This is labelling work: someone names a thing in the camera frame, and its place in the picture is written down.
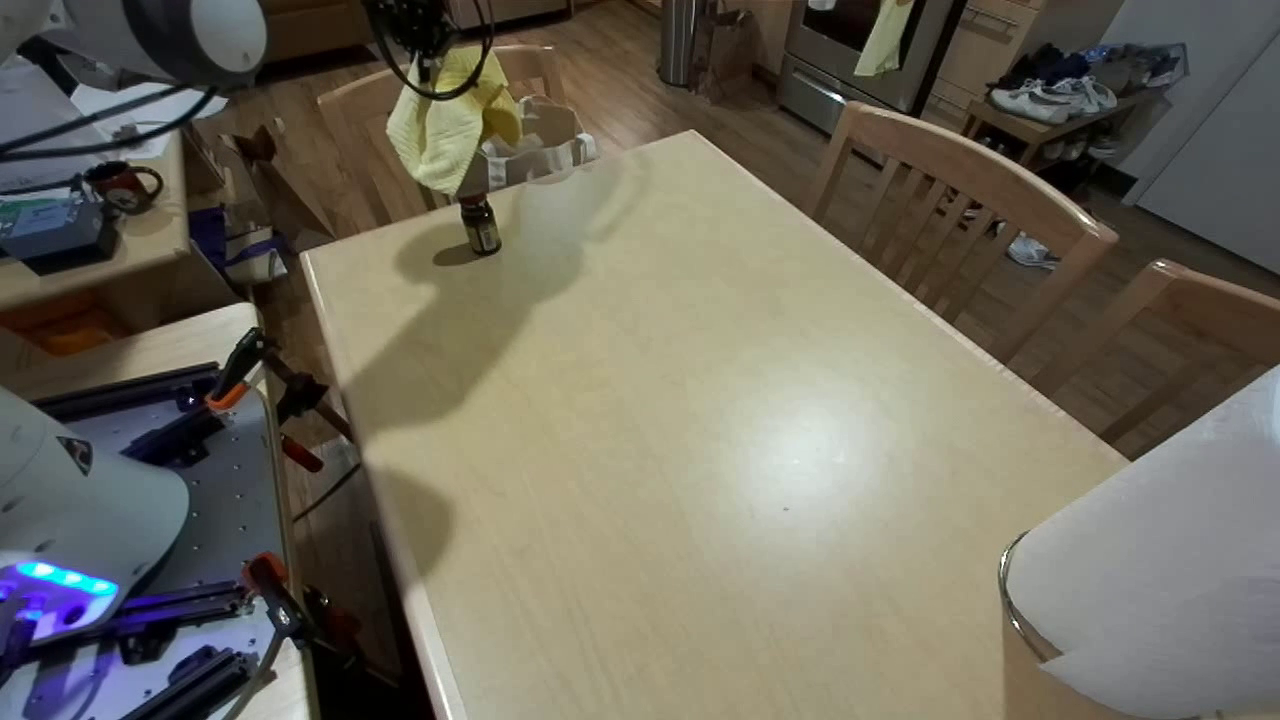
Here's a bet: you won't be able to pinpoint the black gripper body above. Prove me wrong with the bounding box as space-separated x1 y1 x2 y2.
393 0 469 65

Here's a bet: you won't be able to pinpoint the yellow textured cloth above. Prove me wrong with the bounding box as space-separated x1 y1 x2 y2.
378 43 528 198

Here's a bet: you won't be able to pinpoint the wooden dresser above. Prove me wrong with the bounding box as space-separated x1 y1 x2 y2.
255 0 378 65

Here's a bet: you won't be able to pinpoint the light wooden chair curved back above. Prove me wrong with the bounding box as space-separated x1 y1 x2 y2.
310 38 571 237

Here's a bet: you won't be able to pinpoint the small brown glass bottle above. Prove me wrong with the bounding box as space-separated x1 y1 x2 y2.
457 187 507 258

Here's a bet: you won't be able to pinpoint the steel trash can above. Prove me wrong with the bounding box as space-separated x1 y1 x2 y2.
656 0 707 93

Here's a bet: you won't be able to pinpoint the wooden desk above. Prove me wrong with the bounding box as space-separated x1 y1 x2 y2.
0 74 194 314

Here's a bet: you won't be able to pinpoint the white paper sheets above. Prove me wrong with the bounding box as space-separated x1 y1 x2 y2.
0 74 233 190

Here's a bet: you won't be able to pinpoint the steel kitchen appliance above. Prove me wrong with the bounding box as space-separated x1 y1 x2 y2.
777 0 967 136

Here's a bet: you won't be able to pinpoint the grey electronic box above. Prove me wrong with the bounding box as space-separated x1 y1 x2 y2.
0 176 122 269

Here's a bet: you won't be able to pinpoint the yellow hanging towel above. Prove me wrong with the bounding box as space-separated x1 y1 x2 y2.
852 0 919 83

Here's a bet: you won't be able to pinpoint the light wooden slatted chair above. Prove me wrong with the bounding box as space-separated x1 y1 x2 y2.
1028 255 1280 459
806 101 1123 369

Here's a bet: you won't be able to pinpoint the light wooden cabinet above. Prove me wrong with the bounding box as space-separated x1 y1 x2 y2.
916 0 1052 131

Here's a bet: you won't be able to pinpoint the small wooden shoe rack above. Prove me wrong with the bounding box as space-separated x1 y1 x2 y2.
960 37 1191 173

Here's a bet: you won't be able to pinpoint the white sneakers pair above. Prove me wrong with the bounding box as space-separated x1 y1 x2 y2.
987 74 1120 131

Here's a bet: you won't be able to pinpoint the white sneaker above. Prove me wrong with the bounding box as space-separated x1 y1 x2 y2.
1002 231 1069 274

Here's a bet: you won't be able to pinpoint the white door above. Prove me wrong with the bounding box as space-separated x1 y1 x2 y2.
1133 0 1280 279

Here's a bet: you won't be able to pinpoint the white paper towel roll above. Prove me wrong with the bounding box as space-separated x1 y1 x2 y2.
996 365 1280 720

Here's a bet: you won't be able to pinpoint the black cable bundle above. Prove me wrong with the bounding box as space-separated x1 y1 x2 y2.
0 57 221 160

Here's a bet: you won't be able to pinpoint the black strap ring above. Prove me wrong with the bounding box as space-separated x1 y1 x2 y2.
80 155 166 220

